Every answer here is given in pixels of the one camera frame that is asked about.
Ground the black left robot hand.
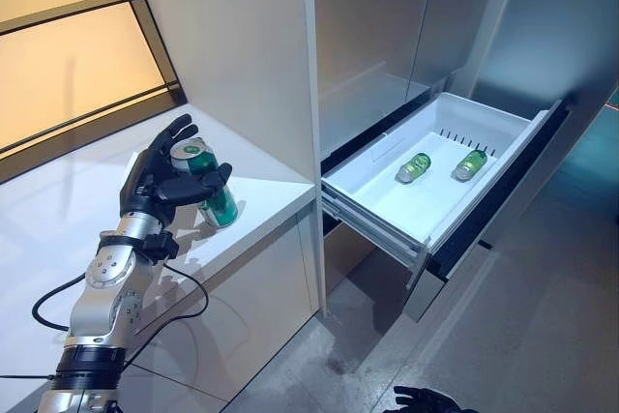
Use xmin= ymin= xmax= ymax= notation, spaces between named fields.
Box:
xmin=118 ymin=113 xmax=233 ymax=230

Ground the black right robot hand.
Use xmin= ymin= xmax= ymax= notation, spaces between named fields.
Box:
xmin=392 ymin=385 xmax=478 ymax=413

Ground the green drink can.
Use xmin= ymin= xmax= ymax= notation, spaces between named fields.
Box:
xmin=198 ymin=184 xmax=240 ymax=229
xmin=395 ymin=151 xmax=432 ymax=186
xmin=452 ymin=148 xmax=488 ymax=182
xmin=168 ymin=138 xmax=219 ymax=177

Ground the white fridge drawer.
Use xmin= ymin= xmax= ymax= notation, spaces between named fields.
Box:
xmin=321 ymin=91 xmax=581 ymax=325

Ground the stainless steel fridge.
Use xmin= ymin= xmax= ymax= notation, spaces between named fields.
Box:
xmin=311 ymin=0 xmax=619 ymax=322

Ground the black framed amber window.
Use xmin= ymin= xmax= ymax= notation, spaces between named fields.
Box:
xmin=0 ymin=0 xmax=188 ymax=170

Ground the white counter cabinet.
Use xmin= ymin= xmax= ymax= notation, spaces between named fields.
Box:
xmin=0 ymin=103 xmax=323 ymax=413

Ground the tall white cabinet panel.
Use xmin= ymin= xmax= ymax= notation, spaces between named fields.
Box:
xmin=128 ymin=0 xmax=323 ymax=187

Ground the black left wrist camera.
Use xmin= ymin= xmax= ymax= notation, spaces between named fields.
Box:
xmin=142 ymin=233 xmax=180 ymax=264

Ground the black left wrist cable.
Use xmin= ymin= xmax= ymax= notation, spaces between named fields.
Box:
xmin=31 ymin=260 xmax=211 ymax=375

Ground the black left arm cable tie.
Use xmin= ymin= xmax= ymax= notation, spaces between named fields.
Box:
xmin=0 ymin=371 xmax=54 ymax=381

